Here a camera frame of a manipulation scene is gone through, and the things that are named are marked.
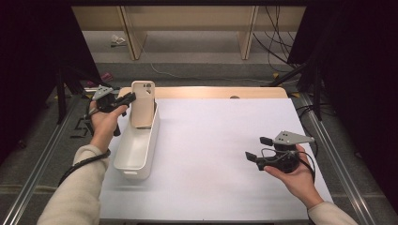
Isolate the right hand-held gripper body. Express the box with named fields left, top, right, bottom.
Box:
left=255, top=129, right=316, bottom=174

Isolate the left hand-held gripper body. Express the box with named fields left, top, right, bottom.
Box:
left=91, top=84, right=128, bottom=138

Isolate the beige phone case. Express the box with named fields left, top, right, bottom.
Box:
left=130, top=80, right=157, bottom=130

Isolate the white plastic storage box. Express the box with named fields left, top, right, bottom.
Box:
left=113, top=100, right=161, bottom=181

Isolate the person's left hand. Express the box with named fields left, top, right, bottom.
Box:
left=87, top=99, right=130, bottom=153

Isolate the person's right hand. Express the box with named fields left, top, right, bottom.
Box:
left=263, top=143, right=325, bottom=210

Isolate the pink item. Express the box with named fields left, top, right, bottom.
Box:
left=85, top=71, right=114, bottom=88

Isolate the black tripod stand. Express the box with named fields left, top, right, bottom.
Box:
left=54, top=60, right=122, bottom=126

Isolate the white table mat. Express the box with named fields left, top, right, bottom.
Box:
left=99, top=97, right=335, bottom=221

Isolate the white crumpled item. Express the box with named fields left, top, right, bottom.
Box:
left=110, top=34, right=128, bottom=48

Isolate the black metal stand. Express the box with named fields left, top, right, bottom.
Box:
left=261, top=57, right=326, bottom=122

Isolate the wooden table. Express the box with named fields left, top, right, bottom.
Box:
left=117, top=86, right=289, bottom=99

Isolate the wooden shelf unit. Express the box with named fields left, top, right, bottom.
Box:
left=70, top=5, right=307, bottom=61

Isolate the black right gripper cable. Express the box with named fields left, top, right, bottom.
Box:
left=298, top=151, right=316, bottom=184

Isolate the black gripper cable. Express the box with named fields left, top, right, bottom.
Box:
left=298, top=151, right=316, bottom=184
left=57, top=106, right=113, bottom=188

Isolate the white floor cable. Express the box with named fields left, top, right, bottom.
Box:
left=142, top=46, right=274, bottom=84

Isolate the aluminium floor rail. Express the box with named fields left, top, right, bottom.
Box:
left=298, top=93, right=377, bottom=225
left=1, top=93, right=83, bottom=225

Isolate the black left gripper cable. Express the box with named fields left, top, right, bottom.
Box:
left=57, top=106, right=113, bottom=188

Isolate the bundle of black cables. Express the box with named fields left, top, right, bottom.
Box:
left=253, top=5, right=302, bottom=73

